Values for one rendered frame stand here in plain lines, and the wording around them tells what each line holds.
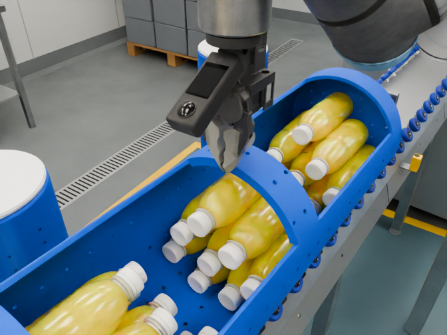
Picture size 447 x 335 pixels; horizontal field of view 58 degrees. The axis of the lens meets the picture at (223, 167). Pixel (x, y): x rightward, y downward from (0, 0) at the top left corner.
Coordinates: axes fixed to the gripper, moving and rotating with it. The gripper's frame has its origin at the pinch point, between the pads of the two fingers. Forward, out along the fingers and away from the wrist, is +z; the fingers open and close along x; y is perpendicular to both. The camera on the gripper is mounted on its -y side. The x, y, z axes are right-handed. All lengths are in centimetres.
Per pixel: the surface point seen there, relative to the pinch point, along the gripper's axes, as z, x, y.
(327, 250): 30.2, -11.1, 22.6
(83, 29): 97, 352, 214
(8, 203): 20, 44, -16
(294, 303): 31.1, -11.7, 7.2
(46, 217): 27, 43, -10
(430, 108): 27, -11, 97
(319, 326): 88, -7, 44
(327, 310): 78, -9, 44
